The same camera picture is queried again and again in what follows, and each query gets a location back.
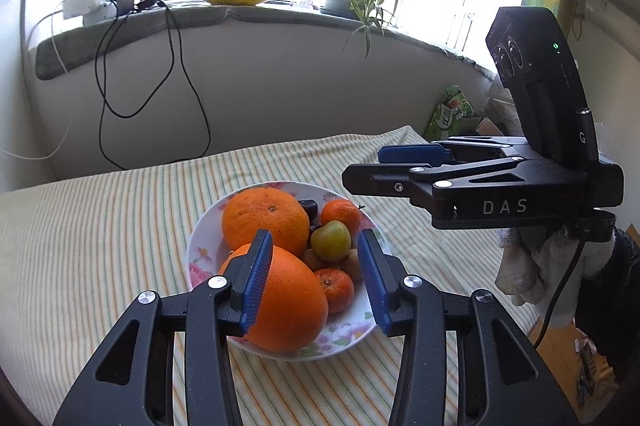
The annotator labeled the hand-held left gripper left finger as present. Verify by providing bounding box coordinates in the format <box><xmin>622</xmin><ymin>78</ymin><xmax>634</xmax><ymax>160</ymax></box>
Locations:
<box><xmin>52</xmin><ymin>229</ymin><xmax>273</xmax><ymax>426</ymax></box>

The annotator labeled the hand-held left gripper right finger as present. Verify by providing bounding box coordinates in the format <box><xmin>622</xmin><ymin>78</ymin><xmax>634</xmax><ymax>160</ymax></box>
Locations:
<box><xmin>356</xmin><ymin>229</ymin><xmax>581</xmax><ymax>426</ymax></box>

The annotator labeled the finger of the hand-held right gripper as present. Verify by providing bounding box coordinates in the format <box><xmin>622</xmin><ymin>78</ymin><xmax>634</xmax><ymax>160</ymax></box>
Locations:
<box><xmin>342</xmin><ymin>156</ymin><xmax>532</xmax><ymax>208</ymax></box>
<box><xmin>377</xmin><ymin>137</ymin><xmax>530</xmax><ymax>165</ymax></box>

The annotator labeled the small brown kiwi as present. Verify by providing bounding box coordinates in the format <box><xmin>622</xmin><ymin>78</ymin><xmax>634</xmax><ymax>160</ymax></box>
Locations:
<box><xmin>342</xmin><ymin>249</ymin><xmax>363</xmax><ymax>282</ymax></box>
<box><xmin>301</xmin><ymin>247</ymin><xmax>331</xmax><ymax>272</ymax></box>

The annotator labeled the oval large orange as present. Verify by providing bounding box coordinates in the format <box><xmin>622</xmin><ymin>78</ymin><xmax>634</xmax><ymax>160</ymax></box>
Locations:
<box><xmin>218</xmin><ymin>243</ymin><xmax>330</xmax><ymax>353</ymax></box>

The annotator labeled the stemless tangerine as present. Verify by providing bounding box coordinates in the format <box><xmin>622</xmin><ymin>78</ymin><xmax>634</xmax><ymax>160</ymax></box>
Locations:
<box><xmin>314</xmin><ymin>268</ymin><xmax>356</xmax><ymax>314</ymax></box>

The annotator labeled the tangerine with stem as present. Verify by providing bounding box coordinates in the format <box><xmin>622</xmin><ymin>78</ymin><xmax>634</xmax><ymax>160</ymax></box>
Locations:
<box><xmin>320</xmin><ymin>199</ymin><xmax>363</xmax><ymax>234</ymax></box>

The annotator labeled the green brown round fruit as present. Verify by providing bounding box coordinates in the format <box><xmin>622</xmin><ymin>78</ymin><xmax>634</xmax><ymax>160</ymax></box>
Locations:
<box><xmin>310</xmin><ymin>220</ymin><xmax>352</xmax><ymax>261</ymax></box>

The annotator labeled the round large orange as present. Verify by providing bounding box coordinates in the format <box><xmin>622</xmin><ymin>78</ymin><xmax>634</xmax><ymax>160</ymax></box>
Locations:
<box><xmin>221</xmin><ymin>187</ymin><xmax>311</xmax><ymax>257</ymax></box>

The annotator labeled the floral white plate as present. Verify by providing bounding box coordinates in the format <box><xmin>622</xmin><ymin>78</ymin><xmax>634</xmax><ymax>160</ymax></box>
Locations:
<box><xmin>186</xmin><ymin>180</ymin><xmax>392</xmax><ymax>361</ymax></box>

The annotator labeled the person's right forearm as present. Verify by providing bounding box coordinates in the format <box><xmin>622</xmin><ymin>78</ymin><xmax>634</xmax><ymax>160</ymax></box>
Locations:
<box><xmin>572</xmin><ymin>226</ymin><xmax>640</xmax><ymax>382</ymax></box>

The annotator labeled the person's right hand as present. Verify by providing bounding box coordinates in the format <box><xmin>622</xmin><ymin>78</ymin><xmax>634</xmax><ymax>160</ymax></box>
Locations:
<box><xmin>497</xmin><ymin>226</ymin><xmax>571</xmax><ymax>307</ymax></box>

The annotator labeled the white lace cloth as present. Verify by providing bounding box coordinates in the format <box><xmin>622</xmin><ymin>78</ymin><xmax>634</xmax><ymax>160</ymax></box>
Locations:
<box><xmin>482</xmin><ymin>76</ymin><xmax>521</xmax><ymax>137</ymax></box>

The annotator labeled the green printed bag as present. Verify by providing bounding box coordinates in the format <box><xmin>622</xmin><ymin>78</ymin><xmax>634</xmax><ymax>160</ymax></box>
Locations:
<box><xmin>424</xmin><ymin>85</ymin><xmax>476</xmax><ymax>142</ymax></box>

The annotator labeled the cardboard box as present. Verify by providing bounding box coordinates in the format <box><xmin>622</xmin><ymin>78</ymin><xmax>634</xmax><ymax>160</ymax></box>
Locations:
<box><xmin>462</xmin><ymin>116</ymin><xmax>506</xmax><ymax>139</ymax></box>

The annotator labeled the striped tablecloth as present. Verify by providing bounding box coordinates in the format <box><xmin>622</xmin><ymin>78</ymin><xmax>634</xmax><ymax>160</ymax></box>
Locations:
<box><xmin>0</xmin><ymin>125</ymin><xmax>541</xmax><ymax>426</ymax></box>

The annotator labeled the grey stone windowsill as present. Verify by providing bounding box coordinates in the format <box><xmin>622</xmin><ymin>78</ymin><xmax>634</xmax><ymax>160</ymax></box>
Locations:
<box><xmin>35</xmin><ymin>4</ymin><xmax>496</xmax><ymax>82</ymax></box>

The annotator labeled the white power strip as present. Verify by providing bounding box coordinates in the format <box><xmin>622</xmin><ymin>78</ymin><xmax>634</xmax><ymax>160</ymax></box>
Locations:
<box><xmin>59</xmin><ymin>0</ymin><xmax>121</xmax><ymax>26</ymax></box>

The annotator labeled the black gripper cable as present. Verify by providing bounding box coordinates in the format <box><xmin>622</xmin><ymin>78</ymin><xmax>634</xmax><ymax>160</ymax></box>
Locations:
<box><xmin>532</xmin><ymin>236</ymin><xmax>586</xmax><ymax>349</ymax></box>

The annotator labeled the white cable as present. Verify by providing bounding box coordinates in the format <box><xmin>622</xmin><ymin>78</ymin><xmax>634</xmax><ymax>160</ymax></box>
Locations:
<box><xmin>0</xmin><ymin>9</ymin><xmax>76</xmax><ymax>159</ymax></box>

